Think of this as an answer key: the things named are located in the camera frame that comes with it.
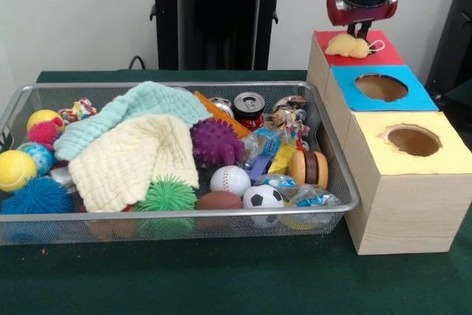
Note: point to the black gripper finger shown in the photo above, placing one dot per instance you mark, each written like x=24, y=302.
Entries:
x=364, y=31
x=352, y=30

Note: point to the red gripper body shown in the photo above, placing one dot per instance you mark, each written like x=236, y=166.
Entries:
x=365, y=12

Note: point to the yellow plush toy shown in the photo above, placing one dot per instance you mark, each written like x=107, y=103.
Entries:
x=346, y=47

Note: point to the cream knitted cloth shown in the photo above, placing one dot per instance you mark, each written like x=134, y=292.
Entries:
x=121, y=167

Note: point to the wooden box with three holes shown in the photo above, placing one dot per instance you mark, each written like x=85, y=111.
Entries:
x=405, y=211

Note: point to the metal mesh bin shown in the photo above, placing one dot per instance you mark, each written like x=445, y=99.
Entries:
x=166, y=230

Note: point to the black chair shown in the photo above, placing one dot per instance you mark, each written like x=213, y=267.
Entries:
x=457, y=34

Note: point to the dark green side table cloth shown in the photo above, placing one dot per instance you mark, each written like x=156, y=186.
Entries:
x=462, y=93

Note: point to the wooden toy burger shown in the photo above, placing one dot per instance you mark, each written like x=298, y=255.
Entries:
x=308, y=169

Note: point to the purple spiky monster toy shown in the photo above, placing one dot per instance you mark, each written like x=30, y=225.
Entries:
x=215, y=141

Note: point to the small soccer ball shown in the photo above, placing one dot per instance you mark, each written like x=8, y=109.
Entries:
x=262, y=197

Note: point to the white toy baseball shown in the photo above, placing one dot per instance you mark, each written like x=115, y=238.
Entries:
x=230, y=180

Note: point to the brown toy football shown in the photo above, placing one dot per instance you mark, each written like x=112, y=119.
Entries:
x=219, y=200

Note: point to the mint knitted cloth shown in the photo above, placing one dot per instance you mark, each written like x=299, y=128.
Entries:
x=147, y=104

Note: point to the green spiky rubber ball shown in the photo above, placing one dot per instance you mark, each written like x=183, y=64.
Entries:
x=166, y=195

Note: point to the blue spiky rubber ball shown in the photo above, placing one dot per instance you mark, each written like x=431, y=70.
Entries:
x=37, y=197

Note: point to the yellow tennis ball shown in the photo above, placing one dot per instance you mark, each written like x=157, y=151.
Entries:
x=16, y=171

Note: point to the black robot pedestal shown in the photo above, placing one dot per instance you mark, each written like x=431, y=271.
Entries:
x=217, y=16

